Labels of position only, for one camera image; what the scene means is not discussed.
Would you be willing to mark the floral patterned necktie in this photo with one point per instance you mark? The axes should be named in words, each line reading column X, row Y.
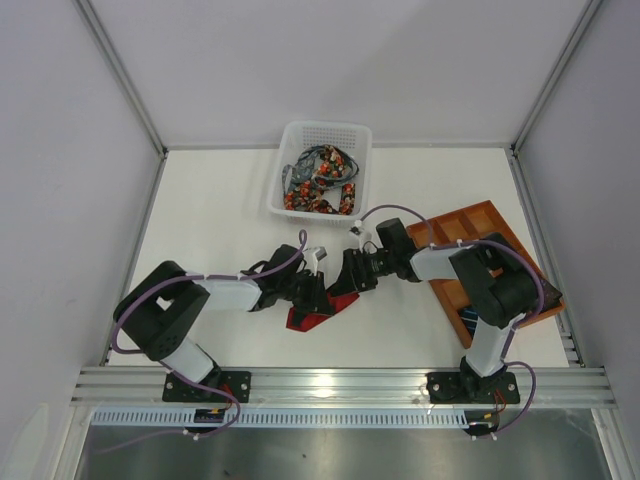
column 332, row 188

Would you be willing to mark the white plastic perforated basket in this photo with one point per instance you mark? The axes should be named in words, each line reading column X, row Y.
column 354, row 139

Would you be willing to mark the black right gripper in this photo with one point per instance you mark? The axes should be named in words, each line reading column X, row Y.
column 357, row 270

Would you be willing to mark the aluminium frame post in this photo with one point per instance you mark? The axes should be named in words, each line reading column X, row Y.
column 108, row 51
column 569, row 48

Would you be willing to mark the dark dotted rolled tie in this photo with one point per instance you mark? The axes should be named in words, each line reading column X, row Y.
column 551, row 295

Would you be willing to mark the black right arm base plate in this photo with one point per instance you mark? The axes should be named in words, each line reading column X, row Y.
column 455, row 387

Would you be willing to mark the grey patterned necktie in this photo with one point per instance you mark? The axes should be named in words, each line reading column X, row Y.
column 293, row 175

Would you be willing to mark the blue striped rolled tie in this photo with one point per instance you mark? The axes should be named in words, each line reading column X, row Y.
column 469, row 319

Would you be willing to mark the aluminium right frame post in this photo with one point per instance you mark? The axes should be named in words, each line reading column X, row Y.
column 569, row 48

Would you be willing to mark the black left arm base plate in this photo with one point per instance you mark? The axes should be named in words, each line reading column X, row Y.
column 232, row 382

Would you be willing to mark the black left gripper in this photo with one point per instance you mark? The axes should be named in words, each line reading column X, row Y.
column 310, row 291

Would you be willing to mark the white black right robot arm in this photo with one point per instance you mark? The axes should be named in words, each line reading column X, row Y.
column 500, row 284

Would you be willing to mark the white slotted cable duct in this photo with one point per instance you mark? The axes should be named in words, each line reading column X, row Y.
column 416, row 418

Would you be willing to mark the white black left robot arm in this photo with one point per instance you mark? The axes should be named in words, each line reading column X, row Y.
column 159, row 314

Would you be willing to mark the aluminium left frame post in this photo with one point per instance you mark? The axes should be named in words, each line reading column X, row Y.
column 108, row 51

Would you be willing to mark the aluminium front rail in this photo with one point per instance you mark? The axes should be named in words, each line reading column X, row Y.
column 342, row 387

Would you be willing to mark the red necktie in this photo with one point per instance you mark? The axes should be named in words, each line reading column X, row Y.
column 300, row 321

